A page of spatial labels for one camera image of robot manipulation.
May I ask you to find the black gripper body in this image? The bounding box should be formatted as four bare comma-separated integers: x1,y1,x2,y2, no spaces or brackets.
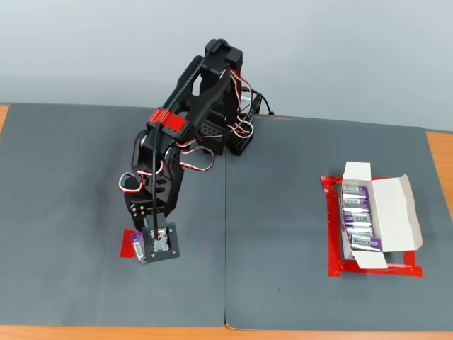
124,183,180,230

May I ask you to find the white cardboard box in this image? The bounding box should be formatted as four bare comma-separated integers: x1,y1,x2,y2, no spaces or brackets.
340,161,424,271

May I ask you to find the red white black servo wire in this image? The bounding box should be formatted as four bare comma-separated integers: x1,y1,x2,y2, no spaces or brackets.
173,136,216,174
226,69,258,139
118,169,164,195

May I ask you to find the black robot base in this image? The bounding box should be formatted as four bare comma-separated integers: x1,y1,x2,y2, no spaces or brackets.
196,113,256,157

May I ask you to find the black camera cable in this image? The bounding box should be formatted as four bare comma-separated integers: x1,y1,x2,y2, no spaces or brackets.
151,38,227,240

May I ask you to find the purple silver Bexel battery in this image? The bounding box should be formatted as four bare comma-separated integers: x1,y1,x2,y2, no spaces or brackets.
342,197,371,211
342,210,372,227
129,232,147,265
342,183,369,199
345,225,375,237
348,233,382,253

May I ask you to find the small red tape patch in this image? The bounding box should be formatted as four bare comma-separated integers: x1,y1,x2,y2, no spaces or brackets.
119,229,137,259

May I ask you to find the dark grey foam mat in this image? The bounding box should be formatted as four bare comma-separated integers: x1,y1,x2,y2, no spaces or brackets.
224,115,453,332
0,102,227,329

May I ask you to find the red tape band on arm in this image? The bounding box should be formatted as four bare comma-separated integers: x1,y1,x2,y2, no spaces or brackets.
147,109,188,135

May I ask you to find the black power cable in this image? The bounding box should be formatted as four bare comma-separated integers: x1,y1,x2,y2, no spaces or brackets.
247,91,277,116

